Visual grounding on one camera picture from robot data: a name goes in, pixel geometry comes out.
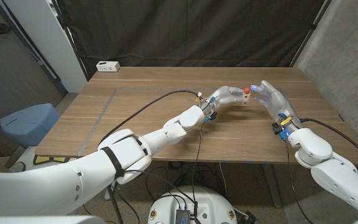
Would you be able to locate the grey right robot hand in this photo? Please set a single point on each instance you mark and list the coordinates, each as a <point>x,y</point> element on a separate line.
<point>275,99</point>

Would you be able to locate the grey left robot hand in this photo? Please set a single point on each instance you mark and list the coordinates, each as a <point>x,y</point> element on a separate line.
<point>222,97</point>

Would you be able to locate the wooden block with holes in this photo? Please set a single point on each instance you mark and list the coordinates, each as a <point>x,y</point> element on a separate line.
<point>246,98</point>

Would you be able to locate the red-headed wooden screw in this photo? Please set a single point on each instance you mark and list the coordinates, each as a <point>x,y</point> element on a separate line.
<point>246,90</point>

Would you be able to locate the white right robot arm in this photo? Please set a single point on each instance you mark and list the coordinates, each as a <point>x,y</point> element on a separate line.
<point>334,174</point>

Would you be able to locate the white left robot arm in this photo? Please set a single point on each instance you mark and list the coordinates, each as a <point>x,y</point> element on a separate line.
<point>73,186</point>

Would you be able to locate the black backdrop curtain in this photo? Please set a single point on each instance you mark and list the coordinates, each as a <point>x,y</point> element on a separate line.
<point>182,31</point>

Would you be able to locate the black backdrop stand pole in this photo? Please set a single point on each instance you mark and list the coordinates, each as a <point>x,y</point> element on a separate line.
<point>312,31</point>
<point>71,42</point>

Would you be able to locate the grey table leg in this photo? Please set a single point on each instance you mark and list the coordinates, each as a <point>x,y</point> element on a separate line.
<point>272,186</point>

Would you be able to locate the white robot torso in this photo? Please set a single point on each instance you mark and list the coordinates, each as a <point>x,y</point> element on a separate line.
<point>210,202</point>

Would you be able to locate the black antenna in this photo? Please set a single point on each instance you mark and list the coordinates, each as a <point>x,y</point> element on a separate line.
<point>195,210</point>

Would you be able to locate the white power strip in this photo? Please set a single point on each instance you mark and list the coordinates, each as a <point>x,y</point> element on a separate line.
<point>107,66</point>

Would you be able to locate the grey finned electronics box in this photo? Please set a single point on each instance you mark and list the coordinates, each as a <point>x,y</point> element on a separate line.
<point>182,216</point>

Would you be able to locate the white table leg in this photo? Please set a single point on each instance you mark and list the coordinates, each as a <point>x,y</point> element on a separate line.
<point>107,194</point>

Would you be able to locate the yellow black floor sign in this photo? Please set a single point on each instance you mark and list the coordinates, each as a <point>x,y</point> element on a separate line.
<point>50,159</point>

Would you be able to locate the blue padded stool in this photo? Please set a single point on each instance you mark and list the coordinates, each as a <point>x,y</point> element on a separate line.
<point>30,124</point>

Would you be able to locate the grey sneaker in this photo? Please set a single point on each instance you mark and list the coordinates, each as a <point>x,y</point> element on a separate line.
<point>19,167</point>

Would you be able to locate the black door frame strip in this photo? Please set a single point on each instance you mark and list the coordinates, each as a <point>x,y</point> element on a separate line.
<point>30,46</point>

